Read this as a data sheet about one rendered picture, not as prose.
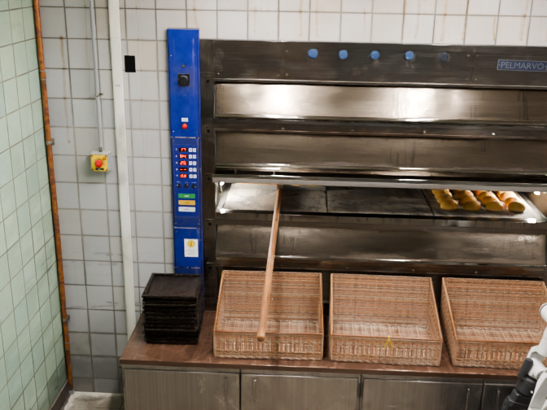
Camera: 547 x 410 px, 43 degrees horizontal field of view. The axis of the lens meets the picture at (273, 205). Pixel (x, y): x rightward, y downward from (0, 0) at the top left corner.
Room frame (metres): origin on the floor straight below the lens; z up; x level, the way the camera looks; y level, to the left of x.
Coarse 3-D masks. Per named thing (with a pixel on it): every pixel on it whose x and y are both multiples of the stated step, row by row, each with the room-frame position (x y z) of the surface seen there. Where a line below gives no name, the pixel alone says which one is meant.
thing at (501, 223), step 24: (216, 216) 3.60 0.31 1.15; (240, 216) 3.60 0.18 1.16; (264, 216) 3.59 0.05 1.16; (288, 216) 3.59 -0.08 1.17; (312, 216) 3.58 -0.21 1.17; (336, 216) 3.57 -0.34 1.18; (360, 216) 3.57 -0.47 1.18; (384, 216) 3.58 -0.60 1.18; (408, 216) 3.58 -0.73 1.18; (432, 216) 3.59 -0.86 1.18; (456, 216) 3.60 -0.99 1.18
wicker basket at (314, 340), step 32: (224, 288) 3.54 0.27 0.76; (256, 288) 3.54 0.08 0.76; (288, 288) 3.53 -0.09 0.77; (320, 288) 3.43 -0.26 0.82; (224, 320) 3.48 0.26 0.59; (256, 320) 3.48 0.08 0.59; (288, 320) 3.48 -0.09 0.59; (320, 320) 3.29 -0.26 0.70; (224, 352) 3.10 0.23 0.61; (256, 352) 3.10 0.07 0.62; (288, 352) 3.09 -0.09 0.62; (320, 352) 3.09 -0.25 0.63
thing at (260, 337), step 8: (280, 192) 3.88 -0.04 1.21; (280, 200) 3.75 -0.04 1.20; (272, 232) 3.25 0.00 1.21; (272, 240) 3.14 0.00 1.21; (272, 248) 3.04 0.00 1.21; (272, 256) 2.95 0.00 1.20; (272, 264) 2.86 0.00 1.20; (272, 272) 2.80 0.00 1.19; (264, 288) 2.63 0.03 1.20; (264, 296) 2.55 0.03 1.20; (264, 304) 2.47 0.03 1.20; (264, 312) 2.41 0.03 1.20; (264, 320) 2.35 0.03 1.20; (264, 328) 2.29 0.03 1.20; (264, 336) 2.24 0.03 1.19
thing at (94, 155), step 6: (96, 150) 3.61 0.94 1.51; (108, 150) 3.62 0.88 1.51; (90, 156) 3.56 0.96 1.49; (96, 156) 3.56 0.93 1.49; (102, 156) 3.56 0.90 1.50; (108, 156) 3.56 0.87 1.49; (90, 162) 3.56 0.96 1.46; (108, 162) 3.56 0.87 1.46; (96, 168) 3.56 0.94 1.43; (102, 168) 3.56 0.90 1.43; (108, 168) 3.56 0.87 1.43
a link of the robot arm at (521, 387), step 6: (516, 384) 2.72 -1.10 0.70; (522, 384) 2.68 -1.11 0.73; (516, 390) 2.71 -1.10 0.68; (522, 390) 2.67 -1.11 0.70; (528, 390) 2.66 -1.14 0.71; (534, 390) 2.66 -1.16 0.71; (510, 396) 2.71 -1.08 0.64; (516, 396) 2.68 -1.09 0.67; (522, 396) 2.68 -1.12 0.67; (528, 396) 2.68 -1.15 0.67; (510, 402) 2.68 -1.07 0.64; (516, 402) 2.68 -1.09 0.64; (522, 402) 2.68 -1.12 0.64; (528, 402) 2.68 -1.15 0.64; (522, 408) 2.68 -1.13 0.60
